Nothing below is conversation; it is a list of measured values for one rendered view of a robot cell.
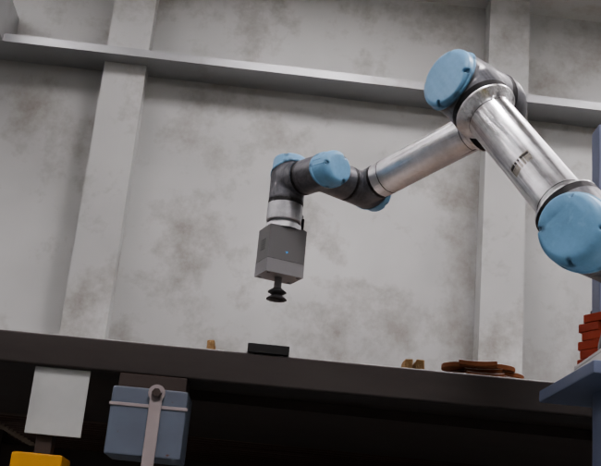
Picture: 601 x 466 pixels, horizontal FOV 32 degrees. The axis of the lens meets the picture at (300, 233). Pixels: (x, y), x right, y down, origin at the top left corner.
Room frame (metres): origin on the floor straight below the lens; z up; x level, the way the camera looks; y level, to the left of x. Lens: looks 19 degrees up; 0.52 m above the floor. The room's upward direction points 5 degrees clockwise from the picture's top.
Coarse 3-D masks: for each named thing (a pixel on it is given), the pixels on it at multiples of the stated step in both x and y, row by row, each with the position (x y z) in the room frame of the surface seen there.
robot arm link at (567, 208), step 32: (448, 64) 1.67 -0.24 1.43; (480, 64) 1.66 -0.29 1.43; (448, 96) 1.65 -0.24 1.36; (480, 96) 1.64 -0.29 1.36; (512, 96) 1.66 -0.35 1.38; (480, 128) 1.64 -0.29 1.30; (512, 128) 1.60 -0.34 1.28; (512, 160) 1.59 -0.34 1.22; (544, 160) 1.56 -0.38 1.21; (544, 192) 1.54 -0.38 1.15; (576, 192) 1.47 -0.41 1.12; (544, 224) 1.51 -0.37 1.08; (576, 224) 1.47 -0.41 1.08; (576, 256) 1.48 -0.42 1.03
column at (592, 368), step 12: (576, 372) 1.55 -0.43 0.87; (588, 372) 1.49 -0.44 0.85; (600, 372) 1.47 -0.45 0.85; (552, 384) 1.67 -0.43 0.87; (564, 384) 1.60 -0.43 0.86; (576, 384) 1.56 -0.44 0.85; (588, 384) 1.55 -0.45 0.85; (600, 384) 1.54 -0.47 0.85; (540, 396) 1.73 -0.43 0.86; (552, 396) 1.67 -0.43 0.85; (564, 396) 1.66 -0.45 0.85; (576, 396) 1.65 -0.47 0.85; (588, 396) 1.64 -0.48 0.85; (600, 396) 1.59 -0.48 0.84; (600, 408) 1.59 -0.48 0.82; (600, 420) 1.59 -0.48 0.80; (600, 432) 1.59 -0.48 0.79; (600, 444) 1.59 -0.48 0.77; (600, 456) 1.59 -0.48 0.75
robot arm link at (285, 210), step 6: (270, 204) 2.07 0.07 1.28; (276, 204) 2.05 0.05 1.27; (282, 204) 2.05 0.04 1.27; (288, 204) 2.05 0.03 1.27; (294, 204) 2.05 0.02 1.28; (300, 204) 2.07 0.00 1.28; (270, 210) 2.06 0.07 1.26; (276, 210) 2.05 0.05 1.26; (282, 210) 2.05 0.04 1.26; (288, 210) 2.05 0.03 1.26; (294, 210) 2.05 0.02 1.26; (300, 210) 2.07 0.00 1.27; (270, 216) 2.06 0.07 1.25; (276, 216) 2.05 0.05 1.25; (282, 216) 2.05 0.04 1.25; (288, 216) 2.05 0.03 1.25; (294, 216) 2.06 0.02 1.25; (300, 216) 2.07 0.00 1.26; (294, 222) 2.06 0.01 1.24; (300, 222) 2.08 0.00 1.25
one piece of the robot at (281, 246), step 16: (272, 224) 2.04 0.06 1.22; (288, 224) 2.05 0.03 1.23; (272, 240) 2.04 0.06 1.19; (288, 240) 2.06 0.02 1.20; (304, 240) 2.07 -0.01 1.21; (256, 256) 2.10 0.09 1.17; (272, 256) 2.04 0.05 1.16; (288, 256) 2.06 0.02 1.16; (304, 256) 2.07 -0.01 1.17; (256, 272) 2.09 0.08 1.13; (272, 272) 2.05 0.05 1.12; (288, 272) 2.06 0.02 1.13
